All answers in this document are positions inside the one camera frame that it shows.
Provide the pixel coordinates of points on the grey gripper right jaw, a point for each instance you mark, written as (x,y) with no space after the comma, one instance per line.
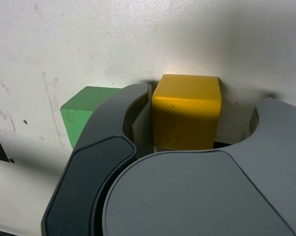
(199,196)

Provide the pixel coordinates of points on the green cube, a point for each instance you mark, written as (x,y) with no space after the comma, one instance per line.
(79,115)

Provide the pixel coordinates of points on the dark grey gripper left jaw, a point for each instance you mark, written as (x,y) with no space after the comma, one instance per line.
(89,184)

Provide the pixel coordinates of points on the yellow cube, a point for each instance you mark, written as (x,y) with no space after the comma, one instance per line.
(187,115)

